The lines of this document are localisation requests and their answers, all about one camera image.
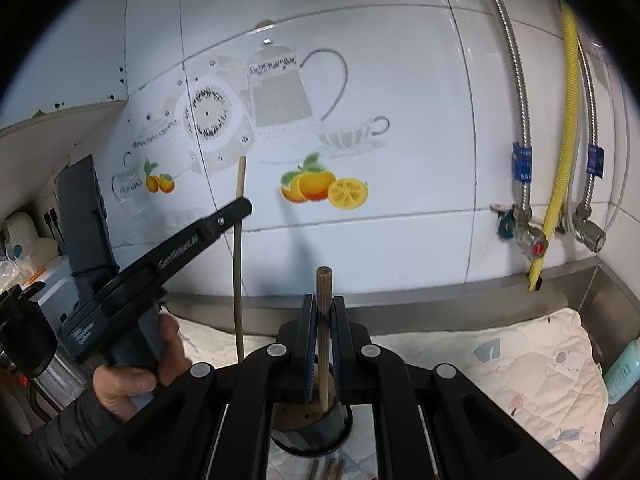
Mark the teal soap pump bottle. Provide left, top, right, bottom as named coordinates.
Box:
left=604, top=339, right=640, bottom=405

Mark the white quilted fish-print cloth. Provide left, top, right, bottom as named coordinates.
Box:
left=178, top=308, right=608, bottom=479

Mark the person left hand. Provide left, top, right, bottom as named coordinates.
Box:
left=92, top=313, right=192, bottom=422

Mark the left braided metal hose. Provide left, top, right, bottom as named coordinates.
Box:
left=473, top=0, right=534, bottom=216

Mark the black utensil holder cup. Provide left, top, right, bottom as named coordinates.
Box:
left=271, top=402, right=354, bottom=458

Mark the red-handled water valve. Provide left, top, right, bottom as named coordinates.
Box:
left=497, top=206, right=548, bottom=262

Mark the dark sleeved left forearm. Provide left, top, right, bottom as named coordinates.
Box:
left=24, top=388, right=138, bottom=479

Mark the yellow gas hose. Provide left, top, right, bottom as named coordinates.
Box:
left=527, top=1, right=583, bottom=292

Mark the wall power socket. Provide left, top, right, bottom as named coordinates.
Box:
left=43, top=208, right=64, bottom=244

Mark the braided metal hose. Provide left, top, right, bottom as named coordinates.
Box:
left=473, top=0, right=534, bottom=216
left=574, top=34, right=601, bottom=212

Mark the right braided metal hose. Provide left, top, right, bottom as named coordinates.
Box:
left=574, top=34, right=601, bottom=212

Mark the metal angle valve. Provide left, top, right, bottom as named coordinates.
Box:
left=568, top=203, right=606, bottom=254

